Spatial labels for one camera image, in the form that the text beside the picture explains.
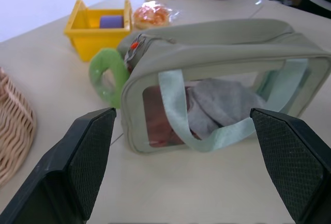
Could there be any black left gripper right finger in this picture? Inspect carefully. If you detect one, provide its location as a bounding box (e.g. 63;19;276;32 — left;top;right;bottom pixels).
249;108;331;224

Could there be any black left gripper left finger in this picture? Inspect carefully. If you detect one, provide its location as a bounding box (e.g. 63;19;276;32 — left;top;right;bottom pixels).
0;107;117;224

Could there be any grey cloth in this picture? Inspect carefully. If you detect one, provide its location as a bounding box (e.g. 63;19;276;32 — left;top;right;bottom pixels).
185;78;267;136

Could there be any red cloth in pouch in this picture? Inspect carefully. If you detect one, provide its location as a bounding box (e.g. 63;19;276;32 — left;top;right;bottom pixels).
142;86;202;148

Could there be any pale green transparent pouch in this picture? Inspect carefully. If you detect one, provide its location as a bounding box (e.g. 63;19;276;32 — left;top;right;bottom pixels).
116;18;331;155

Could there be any wicker basket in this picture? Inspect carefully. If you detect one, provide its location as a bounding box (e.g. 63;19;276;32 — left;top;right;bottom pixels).
0;66;37;188

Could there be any yellow plastic basket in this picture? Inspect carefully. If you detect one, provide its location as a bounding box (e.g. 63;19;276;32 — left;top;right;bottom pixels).
64;0;133;62

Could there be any purple block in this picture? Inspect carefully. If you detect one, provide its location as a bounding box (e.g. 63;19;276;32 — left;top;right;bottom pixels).
99;15;124;29

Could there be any wrapped orange bun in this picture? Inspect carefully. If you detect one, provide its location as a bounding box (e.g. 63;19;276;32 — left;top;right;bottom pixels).
132;1;180;31

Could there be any green plush ring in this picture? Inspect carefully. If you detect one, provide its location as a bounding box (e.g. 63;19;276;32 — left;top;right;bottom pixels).
88;48;131;109

